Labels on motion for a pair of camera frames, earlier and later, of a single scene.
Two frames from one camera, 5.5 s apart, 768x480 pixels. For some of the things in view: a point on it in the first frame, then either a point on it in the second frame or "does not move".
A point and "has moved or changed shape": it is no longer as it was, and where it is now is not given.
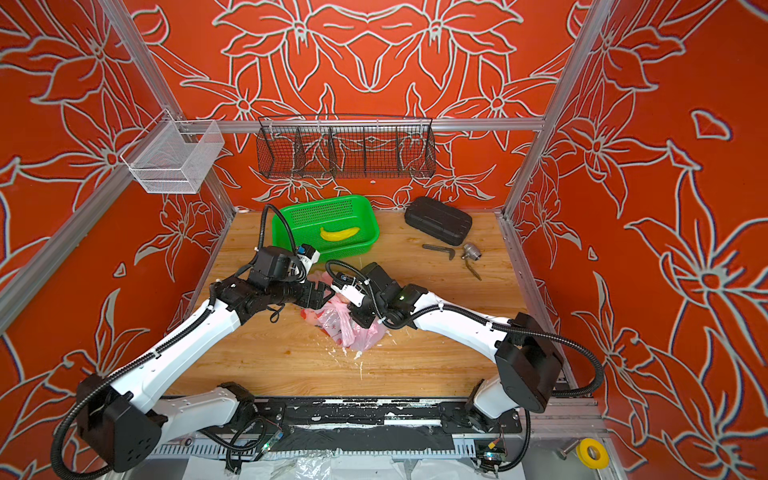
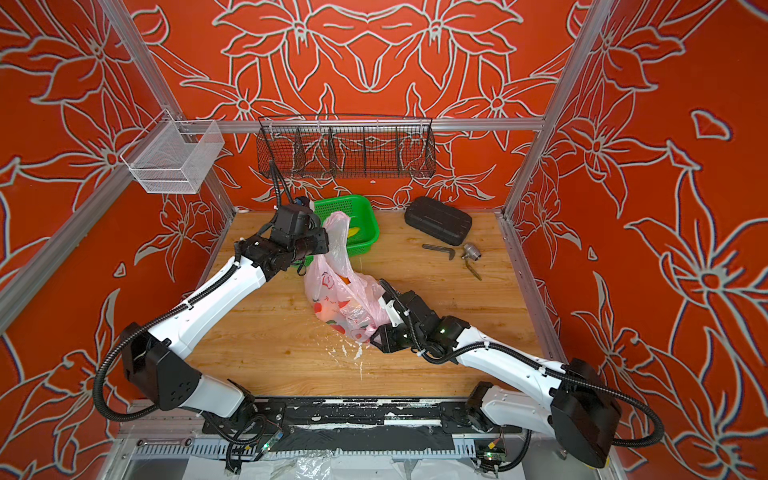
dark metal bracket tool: x=441 y=248 does not move
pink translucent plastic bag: x=333 y=318 has moved or changed shape
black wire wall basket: x=345 y=146 does not move
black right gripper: x=359 y=320 to x=383 y=335
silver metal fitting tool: x=472 y=251 does not move
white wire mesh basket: x=174 y=156 does not move
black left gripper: x=319 y=299 to x=322 y=236
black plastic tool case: x=438 y=219 does not move
